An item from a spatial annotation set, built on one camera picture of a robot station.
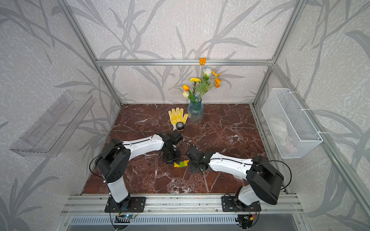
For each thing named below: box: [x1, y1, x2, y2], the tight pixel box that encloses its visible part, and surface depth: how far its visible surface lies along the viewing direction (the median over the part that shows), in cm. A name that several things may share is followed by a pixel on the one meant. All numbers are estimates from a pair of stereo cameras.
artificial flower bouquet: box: [182, 57, 222, 103], surface depth 97 cm
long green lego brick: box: [178, 161, 187, 168], surface depth 88 cm
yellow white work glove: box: [168, 107, 189, 132], surface depth 114 cm
